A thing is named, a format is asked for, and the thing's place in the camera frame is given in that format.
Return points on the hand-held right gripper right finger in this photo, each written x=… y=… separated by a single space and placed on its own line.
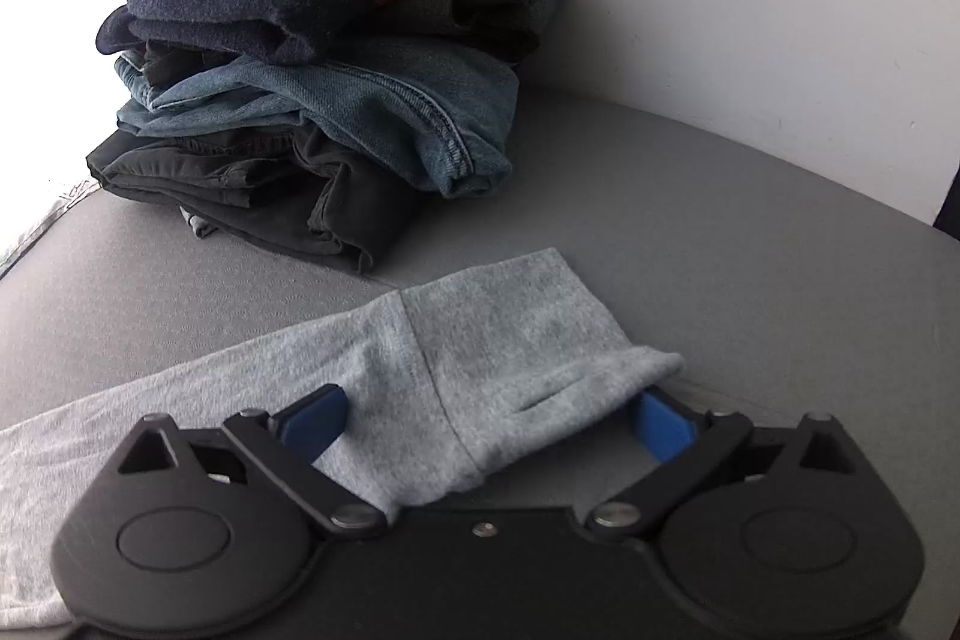
x=664 y=430

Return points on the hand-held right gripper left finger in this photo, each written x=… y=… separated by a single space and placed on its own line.
x=315 y=419

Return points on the grey zip hoodie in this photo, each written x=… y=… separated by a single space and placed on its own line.
x=487 y=340

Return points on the small grey folded cloth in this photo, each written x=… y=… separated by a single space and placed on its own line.
x=199 y=224

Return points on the black folded pants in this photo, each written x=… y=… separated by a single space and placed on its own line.
x=225 y=175

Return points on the white panel board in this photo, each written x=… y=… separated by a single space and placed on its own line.
x=750 y=10

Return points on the white printed sheet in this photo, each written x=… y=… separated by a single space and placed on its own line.
x=30 y=85

